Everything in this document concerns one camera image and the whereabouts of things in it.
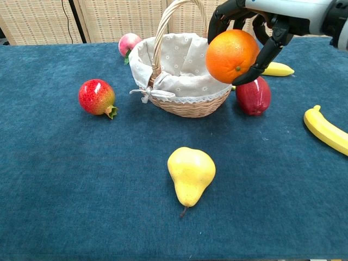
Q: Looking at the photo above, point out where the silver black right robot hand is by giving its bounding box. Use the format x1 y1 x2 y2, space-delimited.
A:
207 0 331 86

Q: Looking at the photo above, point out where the orange fruit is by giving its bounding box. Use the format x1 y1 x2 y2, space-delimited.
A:
205 29 260 85

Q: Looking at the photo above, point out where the wicker basket with cloth liner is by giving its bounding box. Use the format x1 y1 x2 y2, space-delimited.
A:
128 0 233 119

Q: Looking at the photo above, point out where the strongly curved yellow banana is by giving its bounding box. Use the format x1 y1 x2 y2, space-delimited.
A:
231 61 295 91

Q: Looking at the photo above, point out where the dark red apple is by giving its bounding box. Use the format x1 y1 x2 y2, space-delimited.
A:
235 76 272 117

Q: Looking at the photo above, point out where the woven bamboo screen panel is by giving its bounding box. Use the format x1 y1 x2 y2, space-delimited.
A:
165 0 274 39
72 0 169 44
0 0 84 46

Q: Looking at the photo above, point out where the long yellow banana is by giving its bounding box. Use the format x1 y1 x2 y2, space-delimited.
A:
303 104 348 157

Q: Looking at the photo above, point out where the pink peach with leaf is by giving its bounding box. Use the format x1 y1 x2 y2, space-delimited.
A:
117 33 143 66

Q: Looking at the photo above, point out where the yellow pear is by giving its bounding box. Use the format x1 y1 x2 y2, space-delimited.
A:
166 146 217 219

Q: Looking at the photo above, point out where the black tripod stand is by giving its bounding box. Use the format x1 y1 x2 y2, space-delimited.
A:
67 0 92 44

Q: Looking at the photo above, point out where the red pomegranate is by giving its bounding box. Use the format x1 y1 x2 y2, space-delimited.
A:
78 78 119 120

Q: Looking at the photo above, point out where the dark blue table mat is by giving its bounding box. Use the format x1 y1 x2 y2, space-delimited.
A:
0 36 348 259

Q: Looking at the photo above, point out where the thin black cable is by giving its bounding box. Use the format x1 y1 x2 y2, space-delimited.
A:
60 0 69 26

